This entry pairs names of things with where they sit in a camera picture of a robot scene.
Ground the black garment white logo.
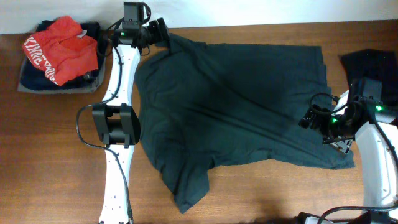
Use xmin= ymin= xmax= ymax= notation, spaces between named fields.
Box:
xmin=339 ymin=49 xmax=397 ymax=106

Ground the dark green t-shirt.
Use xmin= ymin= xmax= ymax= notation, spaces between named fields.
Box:
xmin=134 ymin=34 xmax=354 ymax=213

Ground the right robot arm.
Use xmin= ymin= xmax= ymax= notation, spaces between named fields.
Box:
xmin=293 ymin=77 xmax=397 ymax=224

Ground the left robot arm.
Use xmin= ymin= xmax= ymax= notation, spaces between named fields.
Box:
xmin=92 ymin=2 xmax=169 ymax=224

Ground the grey folded garment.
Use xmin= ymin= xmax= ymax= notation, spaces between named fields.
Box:
xmin=17 ymin=32 xmax=109 ymax=95

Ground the red folded shirt white lettering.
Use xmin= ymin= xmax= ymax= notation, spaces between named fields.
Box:
xmin=22 ymin=16 xmax=98 ymax=86

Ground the navy folded garment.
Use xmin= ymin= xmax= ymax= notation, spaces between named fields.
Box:
xmin=18 ymin=20 xmax=107 ymax=94

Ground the right black camera cable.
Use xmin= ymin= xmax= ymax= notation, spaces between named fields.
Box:
xmin=309 ymin=92 xmax=398 ymax=224

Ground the black camera cable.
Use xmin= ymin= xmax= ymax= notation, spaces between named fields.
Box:
xmin=309 ymin=92 xmax=398 ymax=224
xmin=75 ymin=1 xmax=152 ymax=224

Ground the left black camera cable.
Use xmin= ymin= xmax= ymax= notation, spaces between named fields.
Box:
xmin=75 ymin=1 xmax=152 ymax=224

